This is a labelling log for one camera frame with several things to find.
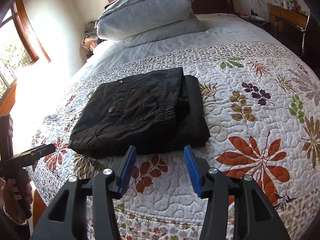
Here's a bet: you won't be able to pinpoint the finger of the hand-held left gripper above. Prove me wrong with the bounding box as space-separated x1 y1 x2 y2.
19 143 57 160

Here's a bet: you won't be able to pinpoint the black jacket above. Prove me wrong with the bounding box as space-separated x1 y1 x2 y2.
67 67 210 159

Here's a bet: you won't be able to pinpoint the person's left forearm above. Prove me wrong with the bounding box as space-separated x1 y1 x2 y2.
0 205 32 240

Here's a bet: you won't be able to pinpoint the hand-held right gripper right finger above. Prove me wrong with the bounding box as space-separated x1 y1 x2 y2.
183 145 292 240

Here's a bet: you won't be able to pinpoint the pile of crumpled clothes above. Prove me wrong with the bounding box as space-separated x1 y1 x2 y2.
81 21 106 56

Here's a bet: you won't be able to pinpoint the black cables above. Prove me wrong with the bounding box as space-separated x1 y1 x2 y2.
236 10 271 27

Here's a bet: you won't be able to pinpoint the small green plant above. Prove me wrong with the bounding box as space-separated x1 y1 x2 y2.
287 0 307 15

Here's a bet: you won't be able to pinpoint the wooden bed frame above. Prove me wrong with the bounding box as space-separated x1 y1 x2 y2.
32 189 48 228

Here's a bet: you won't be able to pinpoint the wooden desk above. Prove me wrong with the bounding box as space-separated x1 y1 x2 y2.
268 3 311 44

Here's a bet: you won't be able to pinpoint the person's left hand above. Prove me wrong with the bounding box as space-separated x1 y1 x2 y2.
1 177 25 225

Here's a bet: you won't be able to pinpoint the wooden framed window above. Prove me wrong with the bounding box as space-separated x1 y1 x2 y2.
0 0 51 107

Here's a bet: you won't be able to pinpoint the metal frame chair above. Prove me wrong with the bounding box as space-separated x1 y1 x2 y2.
298 14 320 58

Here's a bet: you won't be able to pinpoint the floral quilted bedspread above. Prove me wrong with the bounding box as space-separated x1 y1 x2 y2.
30 12 320 240

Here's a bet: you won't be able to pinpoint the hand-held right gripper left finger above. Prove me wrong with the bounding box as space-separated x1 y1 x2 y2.
29 144 137 240

